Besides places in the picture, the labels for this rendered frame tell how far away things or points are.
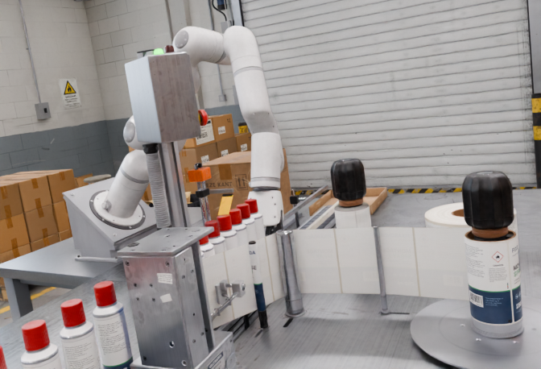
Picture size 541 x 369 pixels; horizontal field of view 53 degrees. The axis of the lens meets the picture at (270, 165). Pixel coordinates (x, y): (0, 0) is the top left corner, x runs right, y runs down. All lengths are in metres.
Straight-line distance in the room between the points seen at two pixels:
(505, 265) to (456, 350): 0.17
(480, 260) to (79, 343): 0.67
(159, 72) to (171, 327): 0.55
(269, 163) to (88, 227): 0.85
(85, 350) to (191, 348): 0.16
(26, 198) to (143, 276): 3.86
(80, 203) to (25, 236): 2.65
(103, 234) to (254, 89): 0.82
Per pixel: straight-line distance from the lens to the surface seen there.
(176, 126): 1.20
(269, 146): 1.51
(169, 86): 1.20
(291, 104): 6.20
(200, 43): 1.70
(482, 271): 1.01
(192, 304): 0.92
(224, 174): 1.98
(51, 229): 4.89
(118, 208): 2.08
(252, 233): 1.39
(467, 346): 1.03
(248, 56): 1.59
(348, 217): 1.29
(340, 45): 5.90
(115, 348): 0.99
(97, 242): 2.08
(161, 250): 0.88
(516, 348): 1.03
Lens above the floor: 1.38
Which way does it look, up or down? 8 degrees down
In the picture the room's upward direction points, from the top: 8 degrees counter-clockwise
